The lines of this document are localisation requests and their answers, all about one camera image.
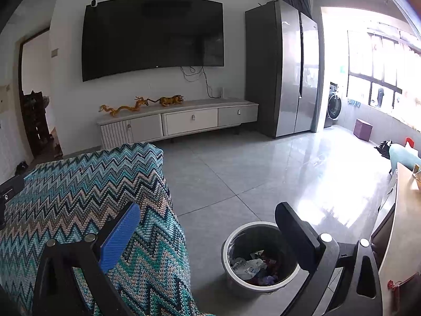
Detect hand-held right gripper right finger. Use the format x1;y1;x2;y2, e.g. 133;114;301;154
274;202;384;316

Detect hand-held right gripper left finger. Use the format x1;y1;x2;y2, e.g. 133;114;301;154
31;201;142;316

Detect round grey trash bin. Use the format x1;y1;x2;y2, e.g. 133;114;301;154
221;221;301;295

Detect zigzag knitted blanket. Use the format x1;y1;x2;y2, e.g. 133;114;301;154
0;141;204;316

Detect dark shoe rack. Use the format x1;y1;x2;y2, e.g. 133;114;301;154
22;90;50;154

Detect wooden side table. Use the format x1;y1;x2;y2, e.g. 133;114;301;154
372;163;421;316

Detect black floor bag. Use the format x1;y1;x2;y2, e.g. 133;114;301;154
375;140;393;157

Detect purple stool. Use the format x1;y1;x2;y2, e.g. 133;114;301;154
353;118;373;142

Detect golden dragon figurine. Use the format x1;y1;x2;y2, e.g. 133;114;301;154
99;96;150;117

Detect teal chair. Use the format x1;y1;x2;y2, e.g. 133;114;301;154
389;143;420;173

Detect grey washing machine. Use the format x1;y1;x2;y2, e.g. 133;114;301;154
324;82;343;129

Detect white television cabinet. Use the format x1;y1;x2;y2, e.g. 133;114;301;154
96;98;259;150

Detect golden tiger figurine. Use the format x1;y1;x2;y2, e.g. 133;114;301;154
149;94;185;107

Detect grey steel fridge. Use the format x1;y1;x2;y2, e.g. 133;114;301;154
245;0;320;139

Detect balcony window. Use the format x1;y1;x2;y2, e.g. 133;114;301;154
347;29;421;112

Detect grey curtain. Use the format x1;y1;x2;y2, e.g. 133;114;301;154
281;0;313;18

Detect red cord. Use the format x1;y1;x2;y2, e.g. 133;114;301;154
387;275;415;292

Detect television cables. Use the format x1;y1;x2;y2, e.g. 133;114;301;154
180;66;218;98

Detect black wall television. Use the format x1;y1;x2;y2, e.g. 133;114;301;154
82;0;225;83

